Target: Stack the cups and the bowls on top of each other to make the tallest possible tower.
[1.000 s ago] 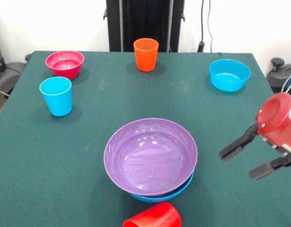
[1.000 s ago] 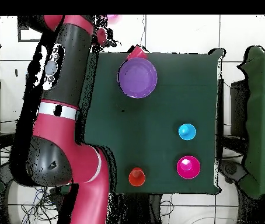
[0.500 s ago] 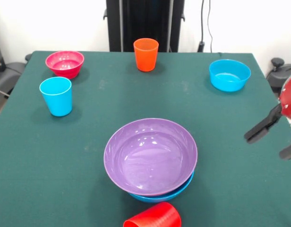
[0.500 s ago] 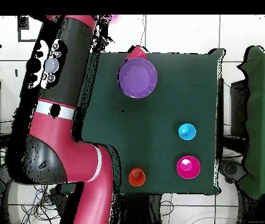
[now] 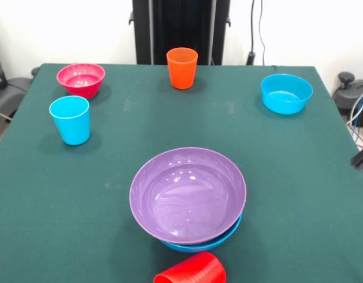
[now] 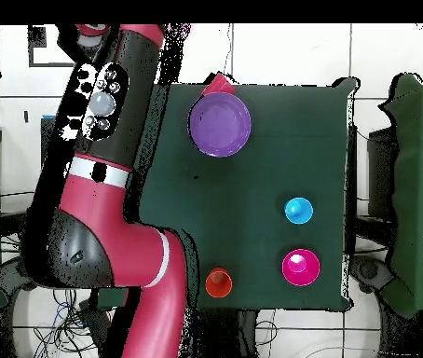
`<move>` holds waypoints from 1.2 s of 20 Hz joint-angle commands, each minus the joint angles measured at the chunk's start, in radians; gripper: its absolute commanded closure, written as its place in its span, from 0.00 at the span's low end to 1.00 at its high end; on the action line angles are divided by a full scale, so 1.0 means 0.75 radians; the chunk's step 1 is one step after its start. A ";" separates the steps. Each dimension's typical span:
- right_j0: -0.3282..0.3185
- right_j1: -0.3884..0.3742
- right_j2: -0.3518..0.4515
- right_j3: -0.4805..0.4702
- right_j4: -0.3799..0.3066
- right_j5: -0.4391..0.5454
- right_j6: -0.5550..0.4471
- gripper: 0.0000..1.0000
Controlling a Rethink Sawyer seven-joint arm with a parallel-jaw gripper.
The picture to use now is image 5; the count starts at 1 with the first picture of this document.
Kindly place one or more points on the purple bowl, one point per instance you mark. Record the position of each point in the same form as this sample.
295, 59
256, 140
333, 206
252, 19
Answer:
187, 194

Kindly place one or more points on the large blue bowl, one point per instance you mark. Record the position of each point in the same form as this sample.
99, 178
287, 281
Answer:
199, 246

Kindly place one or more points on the red cup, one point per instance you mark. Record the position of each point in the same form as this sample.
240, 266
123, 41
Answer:
196, 269

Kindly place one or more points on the black equipment base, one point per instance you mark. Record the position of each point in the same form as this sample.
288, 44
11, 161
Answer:
346, 94
13, 88

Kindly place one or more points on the small blue bowl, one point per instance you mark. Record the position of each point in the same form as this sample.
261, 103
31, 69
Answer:
284, 91

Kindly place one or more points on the orange cup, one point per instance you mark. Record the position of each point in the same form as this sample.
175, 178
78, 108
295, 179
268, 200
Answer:
181, 70

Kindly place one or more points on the small pinkish red bowl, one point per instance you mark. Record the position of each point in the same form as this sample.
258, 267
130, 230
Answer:
81, 79

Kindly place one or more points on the blue cup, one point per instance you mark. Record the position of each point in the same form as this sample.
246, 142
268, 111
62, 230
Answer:
71, 123

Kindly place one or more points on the dark green tablecloth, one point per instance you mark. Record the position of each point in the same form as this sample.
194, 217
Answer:
52, 212

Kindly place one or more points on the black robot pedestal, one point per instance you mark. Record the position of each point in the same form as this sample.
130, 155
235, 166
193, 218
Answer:
175, 23

